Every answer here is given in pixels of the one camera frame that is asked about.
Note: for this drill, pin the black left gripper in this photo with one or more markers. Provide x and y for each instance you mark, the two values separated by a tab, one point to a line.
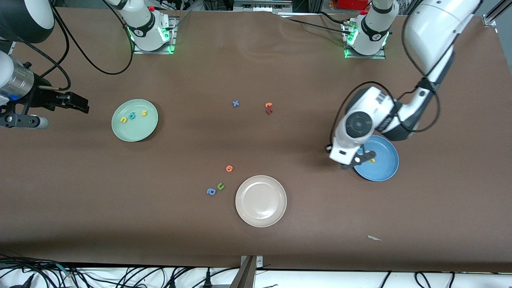
329	150

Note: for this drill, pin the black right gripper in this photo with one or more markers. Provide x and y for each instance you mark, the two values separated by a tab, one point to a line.
41	97

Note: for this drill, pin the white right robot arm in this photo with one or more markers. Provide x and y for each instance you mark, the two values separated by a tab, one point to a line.
146	28

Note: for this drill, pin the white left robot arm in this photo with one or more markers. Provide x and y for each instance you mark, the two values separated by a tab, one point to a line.
436	24

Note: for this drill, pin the blue plate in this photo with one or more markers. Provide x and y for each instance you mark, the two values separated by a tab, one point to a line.
384	160

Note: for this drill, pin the light green plate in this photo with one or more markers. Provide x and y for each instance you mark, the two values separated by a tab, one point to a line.
136	130

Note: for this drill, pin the beige plate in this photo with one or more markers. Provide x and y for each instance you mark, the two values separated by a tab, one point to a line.
260	201

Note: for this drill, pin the white paper scrap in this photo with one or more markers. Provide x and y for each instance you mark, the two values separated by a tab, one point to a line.
374	238

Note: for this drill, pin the blue letter a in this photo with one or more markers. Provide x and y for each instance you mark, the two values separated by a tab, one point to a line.
211	191

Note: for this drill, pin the red object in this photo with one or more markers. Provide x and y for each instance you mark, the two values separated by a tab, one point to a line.
352	4

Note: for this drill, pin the grey metal box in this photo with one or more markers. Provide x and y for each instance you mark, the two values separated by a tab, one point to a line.
262	4

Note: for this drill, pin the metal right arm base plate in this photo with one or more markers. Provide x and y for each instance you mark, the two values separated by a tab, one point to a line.
152	51

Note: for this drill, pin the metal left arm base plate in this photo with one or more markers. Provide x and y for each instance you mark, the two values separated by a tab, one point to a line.
366	56

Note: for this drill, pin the small metal bracket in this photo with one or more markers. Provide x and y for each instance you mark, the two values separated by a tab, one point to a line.
260	262

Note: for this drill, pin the grey metal post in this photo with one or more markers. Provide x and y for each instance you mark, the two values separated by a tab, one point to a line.
244	276

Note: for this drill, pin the aluminium corner bracket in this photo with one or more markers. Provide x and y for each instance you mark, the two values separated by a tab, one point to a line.
490	20

